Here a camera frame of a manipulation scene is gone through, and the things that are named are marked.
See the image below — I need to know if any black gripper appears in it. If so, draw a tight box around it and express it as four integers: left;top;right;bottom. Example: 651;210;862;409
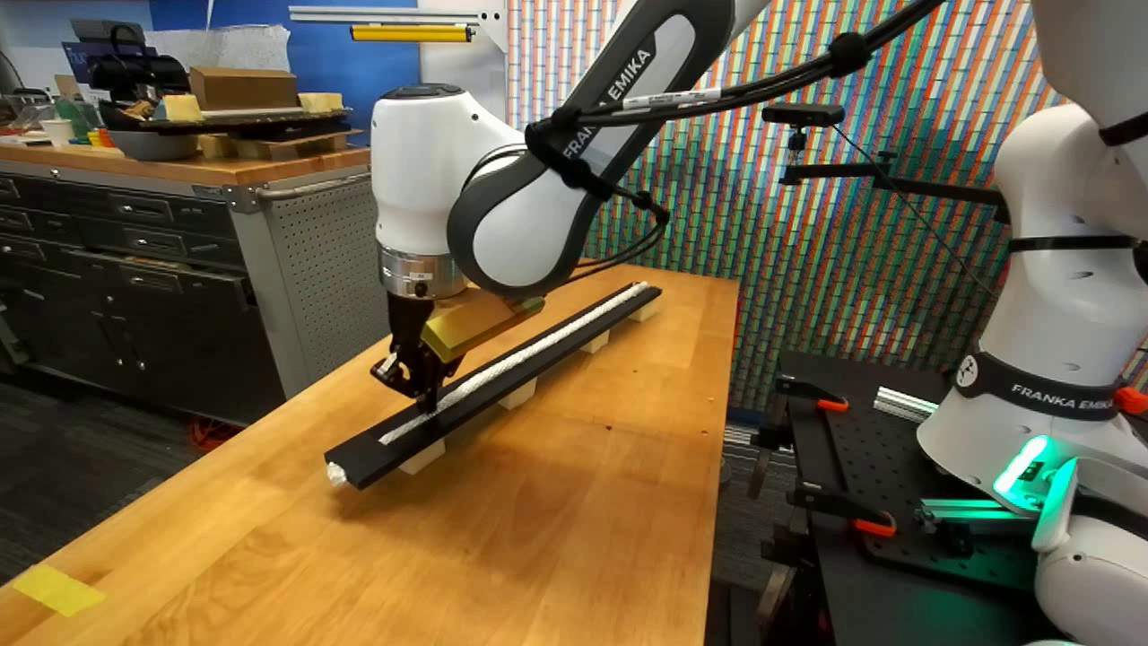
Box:
374;294;455;409

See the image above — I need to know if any orange handled clamp rear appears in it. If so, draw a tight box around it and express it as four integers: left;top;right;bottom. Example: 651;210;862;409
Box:
774;374;849;417

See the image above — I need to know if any grey metal tool cabinet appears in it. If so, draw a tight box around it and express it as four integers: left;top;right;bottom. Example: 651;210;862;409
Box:
0;147;385;424

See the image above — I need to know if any black camera boom stand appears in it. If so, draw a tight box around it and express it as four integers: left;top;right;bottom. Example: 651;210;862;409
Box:
761;101;1006;221

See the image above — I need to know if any orange handled clamp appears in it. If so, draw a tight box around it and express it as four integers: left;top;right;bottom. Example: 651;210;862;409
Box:
788;480;900;538
774;374;849;417

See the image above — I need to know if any yellow level bar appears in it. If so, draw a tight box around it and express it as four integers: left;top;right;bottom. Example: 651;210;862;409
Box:
346;26;471;41

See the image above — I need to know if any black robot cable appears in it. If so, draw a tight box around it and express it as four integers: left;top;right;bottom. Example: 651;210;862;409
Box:
523;0;948;279

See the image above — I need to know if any blue foam board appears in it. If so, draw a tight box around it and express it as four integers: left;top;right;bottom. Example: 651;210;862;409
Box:
147;0;457;297

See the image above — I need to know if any long black channel rail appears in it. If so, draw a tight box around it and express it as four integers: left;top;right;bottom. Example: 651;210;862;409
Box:
322;279;660;489

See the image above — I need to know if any wooden box on cabinet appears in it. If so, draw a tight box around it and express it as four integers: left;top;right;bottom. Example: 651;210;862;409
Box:
188;67;297;112

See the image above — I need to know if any yellow tape patch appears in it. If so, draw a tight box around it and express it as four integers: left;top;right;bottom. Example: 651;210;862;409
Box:
11;567;104;616

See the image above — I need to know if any black optical breadboard base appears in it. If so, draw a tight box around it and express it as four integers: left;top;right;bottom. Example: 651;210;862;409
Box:
778;356;1057;646

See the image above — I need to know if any white braided rope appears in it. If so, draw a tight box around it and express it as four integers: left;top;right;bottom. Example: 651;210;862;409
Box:
377;279;651;451

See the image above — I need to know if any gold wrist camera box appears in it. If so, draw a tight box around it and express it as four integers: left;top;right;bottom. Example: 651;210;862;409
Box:
418;290;542;363

